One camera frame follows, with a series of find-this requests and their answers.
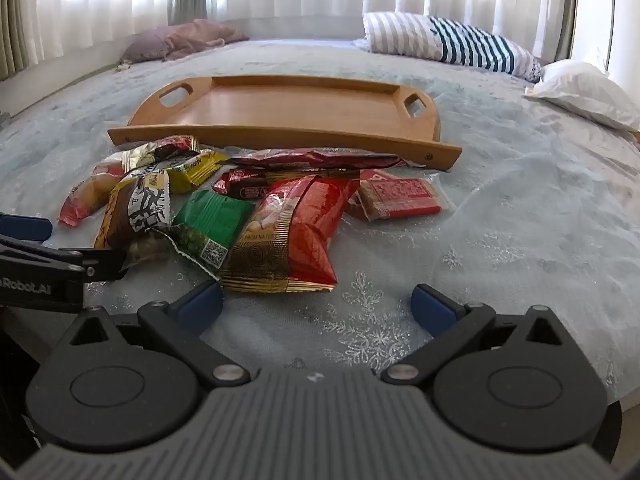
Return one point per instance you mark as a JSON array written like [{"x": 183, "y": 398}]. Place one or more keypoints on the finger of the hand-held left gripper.
[
  {"x": 102, "y": 265},
  {"x": 25, "y": 228}
]

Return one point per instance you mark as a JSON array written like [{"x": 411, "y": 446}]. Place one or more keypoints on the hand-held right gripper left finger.
[{"x": 200, "y": 306}]

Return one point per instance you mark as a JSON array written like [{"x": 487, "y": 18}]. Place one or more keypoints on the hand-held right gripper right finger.
[{"x": 432, "y": 308}]

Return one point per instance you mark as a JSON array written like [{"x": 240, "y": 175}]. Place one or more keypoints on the brown black-white print snack packet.
[{"x": 125, "y": 210}]

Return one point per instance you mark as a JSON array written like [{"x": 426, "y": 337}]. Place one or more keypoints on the peach red-end snack packet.
[{"x": 87, "y": 192}]

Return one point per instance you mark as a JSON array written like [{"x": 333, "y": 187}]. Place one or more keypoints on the clear pink wafer packet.
[{"x": 400, "y": 197}]

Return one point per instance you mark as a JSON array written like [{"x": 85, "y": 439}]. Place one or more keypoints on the red gold peanut packet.
[{"x": 310, "y": 230}]

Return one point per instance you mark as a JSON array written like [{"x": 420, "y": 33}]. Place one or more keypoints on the long red snack packet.
[{"x": 320, "y": 157}]

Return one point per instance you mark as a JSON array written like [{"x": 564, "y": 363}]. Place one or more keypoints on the wooden tray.
[{"x": 300, "y": 105}]

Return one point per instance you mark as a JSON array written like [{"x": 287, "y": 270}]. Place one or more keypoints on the small dark red snack packet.
[{"x": 240, "y": 185}]

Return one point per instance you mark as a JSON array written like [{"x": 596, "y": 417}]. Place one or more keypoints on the yellow green snack packet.
[{"x": 197, "y": 167}]

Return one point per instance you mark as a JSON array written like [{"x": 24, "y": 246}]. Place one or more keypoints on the small white object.
[{"x": 123, "y": 64}]

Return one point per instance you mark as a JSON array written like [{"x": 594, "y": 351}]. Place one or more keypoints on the mauve pillow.
[{"x": 142, "y": 42}]

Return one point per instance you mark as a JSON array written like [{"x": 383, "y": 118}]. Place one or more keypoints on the pink blanket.
[{"x": 205, "y": 35}]

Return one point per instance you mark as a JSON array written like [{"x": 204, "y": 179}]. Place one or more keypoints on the white pillow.
[{"x": 580, "y": 87}]

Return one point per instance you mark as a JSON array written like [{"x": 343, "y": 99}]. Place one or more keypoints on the blue grey striped pillow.
[{"x": 450, "y": 42}]

